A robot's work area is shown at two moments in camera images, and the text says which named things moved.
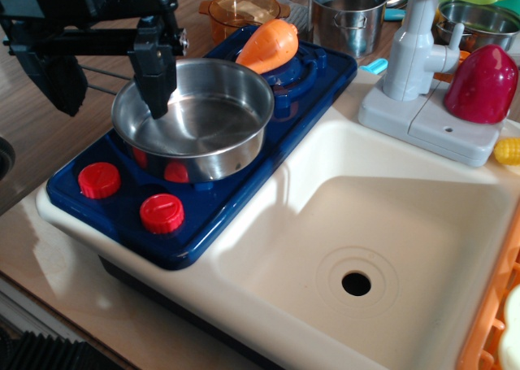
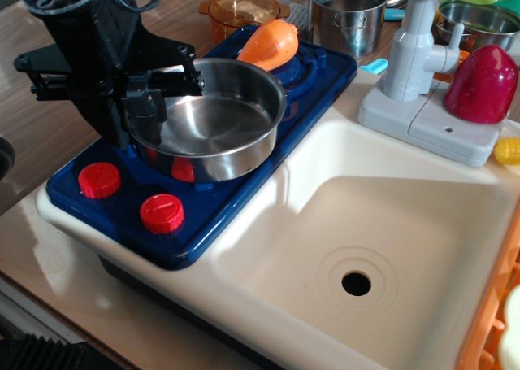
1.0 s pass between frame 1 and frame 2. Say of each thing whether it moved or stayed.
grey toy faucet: stayed
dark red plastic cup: stayed
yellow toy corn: stayed
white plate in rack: stayed
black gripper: moved
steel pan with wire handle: moved
